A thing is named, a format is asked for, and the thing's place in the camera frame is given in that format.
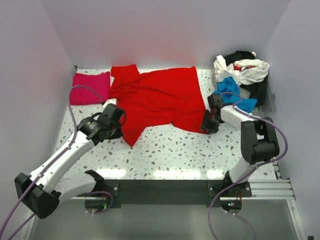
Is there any white t-shirt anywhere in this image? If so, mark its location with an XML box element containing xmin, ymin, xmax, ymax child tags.
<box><xmin>214</xmin><ymin>55</ymin><xmax>270</xmax><ymax>86</ymax></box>

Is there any aluminium rail frame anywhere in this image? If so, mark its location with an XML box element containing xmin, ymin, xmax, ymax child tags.
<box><xmin>19</xmin><ymin>159</ymin><xmax>308</xmax><ymax>240</ymax></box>

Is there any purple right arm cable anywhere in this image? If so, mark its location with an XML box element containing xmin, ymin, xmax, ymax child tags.
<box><xmin>207</xmin><ymin>91</ymin><xmax>290</xmax><ymax>240</ymax></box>

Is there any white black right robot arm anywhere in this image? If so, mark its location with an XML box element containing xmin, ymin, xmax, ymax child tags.
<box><xmin>201</xmin><ymin>94</ymin><xmax>280</xmax><ymax>189</ymax></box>

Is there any clear plastic bin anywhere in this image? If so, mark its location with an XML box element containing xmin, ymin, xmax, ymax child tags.
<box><xmin>210</xmin><ymin>55</ymin><xmax>276</xmax><ymax>117</ymax></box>

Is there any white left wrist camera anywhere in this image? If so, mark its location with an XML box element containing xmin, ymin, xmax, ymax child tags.
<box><xmin>102</xmin><ymin>98</ymin><xmax>118</xmax><ymax>108</ymax></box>

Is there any folded pink t-shirt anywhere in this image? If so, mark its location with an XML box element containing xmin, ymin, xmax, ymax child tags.
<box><xmin>69</xmin><ymin>71</ymin><xmax>111</xmax><ymax>106</ymax></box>

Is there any red t-shirt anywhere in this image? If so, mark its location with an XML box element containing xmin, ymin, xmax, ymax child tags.
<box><xmin>109</xmin><ymin>64</ymin><xmax>206</xmax><ymax>147</ymax></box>

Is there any black t-shirt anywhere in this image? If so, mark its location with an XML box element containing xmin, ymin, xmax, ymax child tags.
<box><xmin>223</xmin><ymin>50</ymin><xmax>270</xmax><ymax>107</ymax></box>

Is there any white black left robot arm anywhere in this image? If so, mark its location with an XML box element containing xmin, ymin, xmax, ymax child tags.
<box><xmin>14</xmin><ymin>103</ymin><xmax>127</xmax><ymax>219</ymax></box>

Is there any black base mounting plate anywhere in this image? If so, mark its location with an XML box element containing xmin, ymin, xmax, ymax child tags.
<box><xmin>74</xmin><ymin>179</ymin><xmax>252</xmax><ymax>210</ymax></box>

